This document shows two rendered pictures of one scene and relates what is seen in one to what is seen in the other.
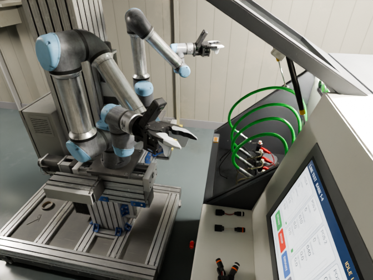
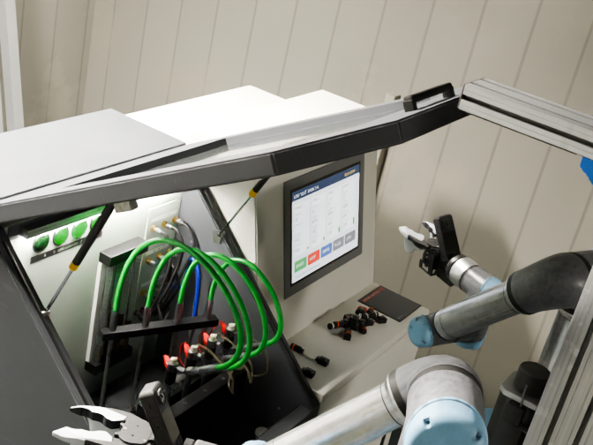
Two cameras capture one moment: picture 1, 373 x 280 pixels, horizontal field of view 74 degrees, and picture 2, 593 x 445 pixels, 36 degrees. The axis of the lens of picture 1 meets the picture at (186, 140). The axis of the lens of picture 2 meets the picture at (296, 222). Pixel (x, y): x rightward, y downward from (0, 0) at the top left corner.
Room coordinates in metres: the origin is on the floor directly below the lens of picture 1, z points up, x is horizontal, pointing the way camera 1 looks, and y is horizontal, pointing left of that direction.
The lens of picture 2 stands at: (2.80, 0.38, 2.41)
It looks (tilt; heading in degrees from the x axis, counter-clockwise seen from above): 25 degrees down; 198
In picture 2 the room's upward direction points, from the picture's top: 13 degrees clockwise
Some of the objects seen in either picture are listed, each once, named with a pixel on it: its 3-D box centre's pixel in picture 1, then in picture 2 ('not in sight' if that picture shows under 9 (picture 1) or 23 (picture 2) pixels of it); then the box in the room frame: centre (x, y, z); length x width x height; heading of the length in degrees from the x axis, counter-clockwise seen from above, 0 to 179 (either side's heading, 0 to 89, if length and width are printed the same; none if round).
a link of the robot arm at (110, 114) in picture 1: (117, 117); (484, 290); (0.77, 0.24, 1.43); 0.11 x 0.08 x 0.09; 53
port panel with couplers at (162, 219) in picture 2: not in sight; (161, 256); (0.80, -0.61, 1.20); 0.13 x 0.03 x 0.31; 170
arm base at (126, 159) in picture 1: (114, 151); not in sight; (1.03, 0.37, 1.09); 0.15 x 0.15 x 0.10
